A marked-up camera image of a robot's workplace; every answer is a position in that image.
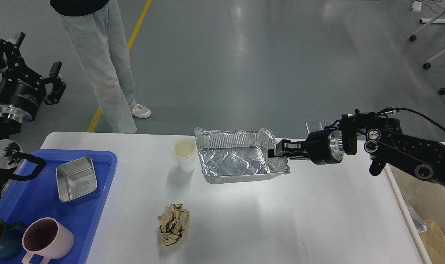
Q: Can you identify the pink mug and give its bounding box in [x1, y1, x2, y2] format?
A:
[22, 217, 75, 264]

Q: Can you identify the person in light jeans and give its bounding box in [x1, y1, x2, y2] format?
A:
[49, 0, 151, 134]

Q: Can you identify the clear floor plate left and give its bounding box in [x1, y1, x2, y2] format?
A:
[306, 121, 325, 134]

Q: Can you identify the white paper cup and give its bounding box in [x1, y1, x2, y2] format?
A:
[171, 136, 197, 172]

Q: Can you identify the white plastic bin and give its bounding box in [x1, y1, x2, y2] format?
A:
[384, 165, 445, 264]

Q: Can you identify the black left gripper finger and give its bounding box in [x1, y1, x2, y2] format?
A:
[39, 62, 67, 105]
[0, 32, 26, 81]

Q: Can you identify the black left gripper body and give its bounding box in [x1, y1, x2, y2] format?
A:
[0, 72, 46, 122]

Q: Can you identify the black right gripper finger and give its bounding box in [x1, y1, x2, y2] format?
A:
[267, 140, 311, 160]

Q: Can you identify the aluminium foil tray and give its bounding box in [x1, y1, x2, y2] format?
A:
[194, 127, 291, 184]

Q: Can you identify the stainless steel rectangular container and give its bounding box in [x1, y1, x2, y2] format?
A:
[56, 157, 100, 205]

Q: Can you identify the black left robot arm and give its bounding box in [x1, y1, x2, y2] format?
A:
[0, 32, 66, 199]

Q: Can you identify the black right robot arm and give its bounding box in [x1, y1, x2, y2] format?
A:
[267, 107, 445, 187]

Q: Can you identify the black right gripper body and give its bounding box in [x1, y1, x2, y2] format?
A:
[306, 130, 345, 165]

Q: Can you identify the blue plastic tray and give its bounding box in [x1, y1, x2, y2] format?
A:
[0, 149, 117, 264]

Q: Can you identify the brown paper ball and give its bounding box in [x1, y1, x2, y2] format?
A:
[157, 203, 191, 247]

